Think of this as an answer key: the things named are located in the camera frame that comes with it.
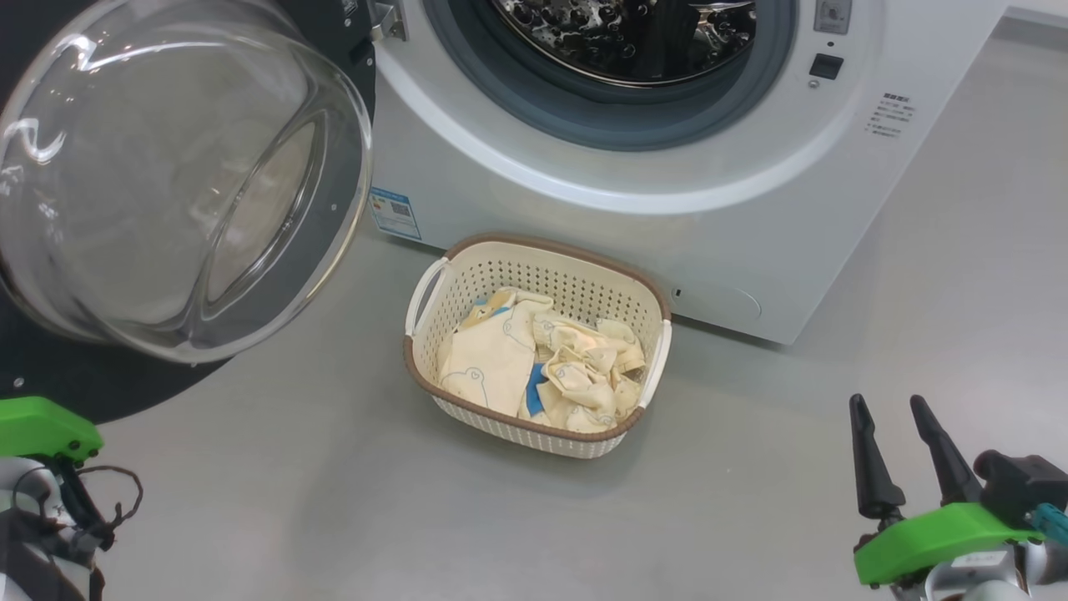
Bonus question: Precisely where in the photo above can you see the cream plastic laundry basket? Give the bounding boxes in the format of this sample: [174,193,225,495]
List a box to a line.
[403,232,673,460]

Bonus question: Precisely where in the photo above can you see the white washing machine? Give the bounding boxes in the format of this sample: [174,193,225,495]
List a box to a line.
[367,0,1010,345]

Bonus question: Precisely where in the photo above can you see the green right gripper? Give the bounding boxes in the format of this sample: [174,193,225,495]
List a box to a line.
[849,394,1048,587]

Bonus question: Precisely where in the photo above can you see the pale yellow bear-print garment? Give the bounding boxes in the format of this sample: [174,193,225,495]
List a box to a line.
[438,286,556,418]
[519,313,647,433]

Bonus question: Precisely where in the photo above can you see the stainless steel washing machine drum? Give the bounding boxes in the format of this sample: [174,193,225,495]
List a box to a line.
[492,0,758,87]

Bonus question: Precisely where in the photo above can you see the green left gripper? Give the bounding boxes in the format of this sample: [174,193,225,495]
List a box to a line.
[0,397,105,464]

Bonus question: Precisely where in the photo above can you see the glass washing machine door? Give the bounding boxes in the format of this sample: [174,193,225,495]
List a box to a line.
[0,0,376,427]

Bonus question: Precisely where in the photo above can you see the blue energy label sticker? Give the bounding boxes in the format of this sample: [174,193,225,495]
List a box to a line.
[369,188,422,243]

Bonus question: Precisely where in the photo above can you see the thin black left gripper wire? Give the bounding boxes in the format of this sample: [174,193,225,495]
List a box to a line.
[13,463,144,552]

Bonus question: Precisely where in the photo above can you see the teal plug right camera cable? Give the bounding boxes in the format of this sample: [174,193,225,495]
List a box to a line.
[1028,503,1068,548]

